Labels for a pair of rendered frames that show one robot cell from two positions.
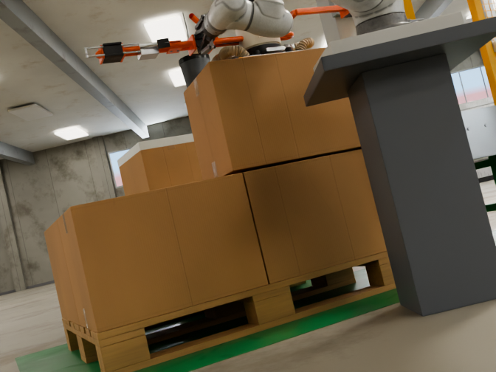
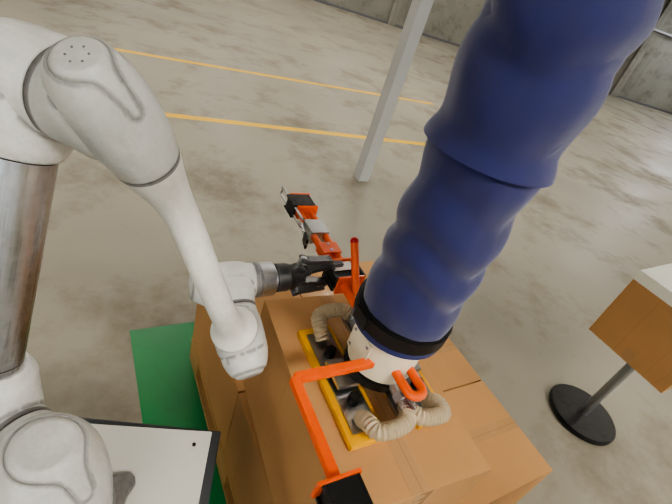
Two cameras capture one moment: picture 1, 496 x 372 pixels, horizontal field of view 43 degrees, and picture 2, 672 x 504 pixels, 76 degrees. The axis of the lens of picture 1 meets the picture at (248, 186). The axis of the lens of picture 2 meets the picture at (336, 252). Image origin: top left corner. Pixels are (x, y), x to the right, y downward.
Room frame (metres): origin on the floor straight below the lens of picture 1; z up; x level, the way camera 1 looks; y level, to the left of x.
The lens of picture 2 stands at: (2.11, -0.88, 1.81)
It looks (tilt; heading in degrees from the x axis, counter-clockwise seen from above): 34 degrees down; 77
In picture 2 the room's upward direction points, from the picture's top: 19 degrees clockwise
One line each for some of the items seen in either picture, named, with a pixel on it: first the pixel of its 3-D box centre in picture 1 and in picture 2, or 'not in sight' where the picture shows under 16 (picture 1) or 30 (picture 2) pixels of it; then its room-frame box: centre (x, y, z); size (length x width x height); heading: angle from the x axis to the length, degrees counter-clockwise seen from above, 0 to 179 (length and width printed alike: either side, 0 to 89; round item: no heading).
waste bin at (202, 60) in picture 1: (198, 77); not in sight; (10.18, 0.39, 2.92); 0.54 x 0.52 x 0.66; 1
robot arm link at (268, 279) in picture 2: (217, 21); (263, 279); (2.16, -0.03, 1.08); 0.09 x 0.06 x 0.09; 114
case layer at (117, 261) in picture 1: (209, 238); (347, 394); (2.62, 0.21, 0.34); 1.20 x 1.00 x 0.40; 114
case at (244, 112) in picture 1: (277, 116); (344, 417); (2.47, -0.18, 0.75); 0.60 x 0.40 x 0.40; 110
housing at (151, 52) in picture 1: (147, 51); (315, 231); (2.29, 0.25, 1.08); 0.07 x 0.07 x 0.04; 23
